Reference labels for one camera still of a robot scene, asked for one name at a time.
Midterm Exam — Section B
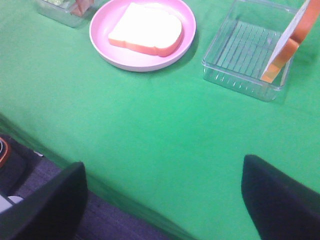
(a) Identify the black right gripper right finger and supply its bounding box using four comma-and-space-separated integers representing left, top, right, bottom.
241, 154, 320, 240

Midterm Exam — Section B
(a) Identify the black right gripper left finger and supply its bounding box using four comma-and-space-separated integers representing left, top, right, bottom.
0, 162, 88, 240

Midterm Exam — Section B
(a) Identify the pink round plate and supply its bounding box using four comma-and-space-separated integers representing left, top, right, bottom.
89, 0, 197, 72

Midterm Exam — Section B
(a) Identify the clear right plastic tray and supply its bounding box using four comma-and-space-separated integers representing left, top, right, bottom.
202, 0, 298, 102

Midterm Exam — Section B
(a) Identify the bread slice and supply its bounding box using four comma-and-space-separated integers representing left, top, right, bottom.
108, 2, 184, 57
260, 0, 320, 83

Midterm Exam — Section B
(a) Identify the dark robot base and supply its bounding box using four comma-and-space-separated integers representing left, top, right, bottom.
0, 136, 50, 212

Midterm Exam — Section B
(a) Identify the green lettuce leaf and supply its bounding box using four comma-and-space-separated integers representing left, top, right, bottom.
47, 0, 70, 8

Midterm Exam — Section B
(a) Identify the clear left plastic tray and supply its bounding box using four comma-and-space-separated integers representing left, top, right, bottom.
34, 0, 103, 28

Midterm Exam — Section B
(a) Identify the bacon strip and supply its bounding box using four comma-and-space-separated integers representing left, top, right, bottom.
71, 0, 94, 17

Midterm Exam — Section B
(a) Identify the clear plastic tray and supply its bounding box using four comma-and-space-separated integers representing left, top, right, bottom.
34, 0, 103, 28
202, 0, 298, 102

